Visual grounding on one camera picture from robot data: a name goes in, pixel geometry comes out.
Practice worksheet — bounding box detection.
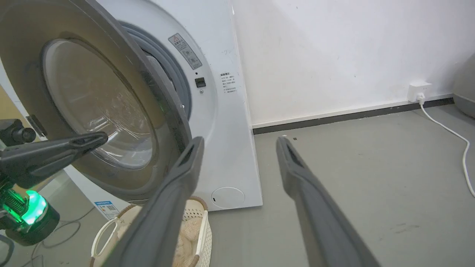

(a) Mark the left gripper body, green band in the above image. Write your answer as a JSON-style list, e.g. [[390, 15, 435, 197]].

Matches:
[[0, 178, 60, 246]]

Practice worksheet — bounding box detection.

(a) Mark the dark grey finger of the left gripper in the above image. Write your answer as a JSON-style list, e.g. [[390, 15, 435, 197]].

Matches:
[[0, 131, 109, 188]]

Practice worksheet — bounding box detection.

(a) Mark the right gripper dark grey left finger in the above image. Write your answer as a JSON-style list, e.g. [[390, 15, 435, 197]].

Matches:
[[102, 136, 205, 267]]

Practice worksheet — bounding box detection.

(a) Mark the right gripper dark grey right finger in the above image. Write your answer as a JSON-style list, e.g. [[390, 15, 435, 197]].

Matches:
[[276, 136, 381, 267]]

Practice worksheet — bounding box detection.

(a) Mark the white washing machine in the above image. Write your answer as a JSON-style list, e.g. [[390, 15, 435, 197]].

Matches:
[[0, 0, 263, 220]]

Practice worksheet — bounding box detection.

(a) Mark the grey round washing machine door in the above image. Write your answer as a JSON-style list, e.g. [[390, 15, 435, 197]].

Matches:
[[0, 0, 193, 204]]

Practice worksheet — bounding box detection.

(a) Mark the beige fluffy clothing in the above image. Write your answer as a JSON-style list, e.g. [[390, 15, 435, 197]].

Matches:
[[174, 217, 203, 267]]

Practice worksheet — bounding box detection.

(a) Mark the white perforated laundry basket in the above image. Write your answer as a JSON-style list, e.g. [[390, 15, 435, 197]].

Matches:
[[89, 196, 213, 267]]

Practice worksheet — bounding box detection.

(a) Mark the blue white energy label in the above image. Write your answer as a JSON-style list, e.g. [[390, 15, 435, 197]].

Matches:
[[94, 200, 120, 220]]

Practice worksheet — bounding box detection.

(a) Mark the black text label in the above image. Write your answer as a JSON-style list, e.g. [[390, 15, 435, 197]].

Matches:
[[219, 72, 237, 93]]

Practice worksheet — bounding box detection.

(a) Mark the grey warning sticker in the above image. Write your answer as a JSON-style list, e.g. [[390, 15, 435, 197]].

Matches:
[[168, 33, 203, 70]]

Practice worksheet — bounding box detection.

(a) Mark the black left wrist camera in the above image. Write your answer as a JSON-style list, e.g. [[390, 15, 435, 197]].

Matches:
[[0, 119, 37, 146]]

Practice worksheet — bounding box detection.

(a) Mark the thin black floor cable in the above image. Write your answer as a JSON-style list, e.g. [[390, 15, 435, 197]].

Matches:
[[20, 207, 96, 267]]

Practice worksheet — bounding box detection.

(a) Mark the white power cable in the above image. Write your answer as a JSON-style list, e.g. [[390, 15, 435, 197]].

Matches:
[[419, 102, 475, 198]]

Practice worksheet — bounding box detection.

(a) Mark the white wall socket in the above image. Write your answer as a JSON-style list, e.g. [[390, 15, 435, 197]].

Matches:
[[407, 82, 433, 103]]

